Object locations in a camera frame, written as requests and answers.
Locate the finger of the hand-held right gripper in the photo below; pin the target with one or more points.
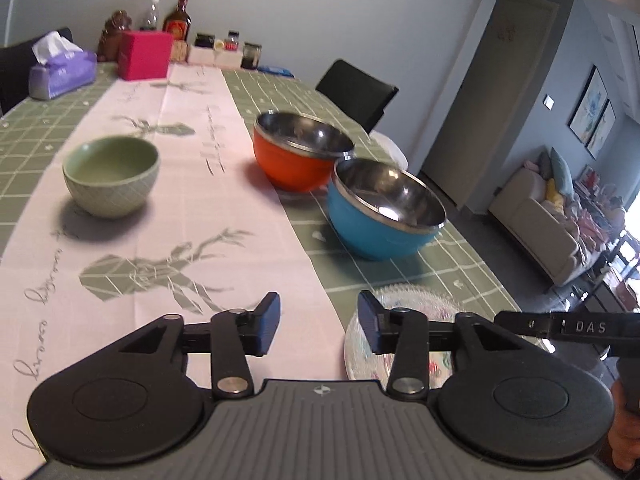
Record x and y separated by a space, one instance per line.
522 325

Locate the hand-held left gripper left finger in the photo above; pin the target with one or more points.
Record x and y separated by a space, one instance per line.
267 327

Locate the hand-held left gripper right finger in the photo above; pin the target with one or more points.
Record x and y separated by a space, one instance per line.
370 322

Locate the blue steel bowl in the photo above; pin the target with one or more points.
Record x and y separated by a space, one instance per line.
370 230

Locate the orange steel bowl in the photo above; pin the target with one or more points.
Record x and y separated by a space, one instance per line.
285 165

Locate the green ceramic bowl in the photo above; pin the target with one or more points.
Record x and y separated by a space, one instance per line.
112 180

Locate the person's right hand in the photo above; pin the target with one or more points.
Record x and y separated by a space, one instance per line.
627 435

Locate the beige sofa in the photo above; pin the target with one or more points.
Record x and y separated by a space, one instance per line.
535 230

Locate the yellow cushion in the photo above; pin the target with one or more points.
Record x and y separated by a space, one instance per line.
551 189

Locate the white deer-print table runner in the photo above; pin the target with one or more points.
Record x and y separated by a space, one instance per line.
165 220

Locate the blue cushion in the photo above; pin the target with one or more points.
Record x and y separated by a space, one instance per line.
561 170

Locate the framed picture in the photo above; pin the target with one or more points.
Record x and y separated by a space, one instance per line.
589 105
602 130

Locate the black chair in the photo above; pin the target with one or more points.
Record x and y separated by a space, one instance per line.
357 92
20 67

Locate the plain wooden door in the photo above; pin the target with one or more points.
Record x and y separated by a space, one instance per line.
492 95

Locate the blue packet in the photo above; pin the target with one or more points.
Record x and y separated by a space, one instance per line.
274 70

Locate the white box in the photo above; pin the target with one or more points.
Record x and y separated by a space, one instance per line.
230 59
201 55

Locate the tall dark glass jar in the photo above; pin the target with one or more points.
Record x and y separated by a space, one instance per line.
251 56

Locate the small white cup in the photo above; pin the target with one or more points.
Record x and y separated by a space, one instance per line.
219 45

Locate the small red-label bottle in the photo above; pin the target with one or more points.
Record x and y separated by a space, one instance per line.
232 41

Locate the squat dark glass jar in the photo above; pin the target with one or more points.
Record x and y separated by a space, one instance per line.
204 41

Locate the pink box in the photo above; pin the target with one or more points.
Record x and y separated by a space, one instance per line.
145 57

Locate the red-label liquor bottle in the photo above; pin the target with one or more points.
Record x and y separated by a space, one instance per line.
178 22

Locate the purple tissue box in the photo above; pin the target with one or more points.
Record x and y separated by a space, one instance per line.
62 77

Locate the brown flask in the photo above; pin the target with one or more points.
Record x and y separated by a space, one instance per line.
112 35

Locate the clear plastic water bottle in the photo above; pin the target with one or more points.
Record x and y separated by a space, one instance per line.
150 17

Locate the light switch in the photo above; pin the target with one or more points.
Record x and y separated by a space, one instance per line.
549 102

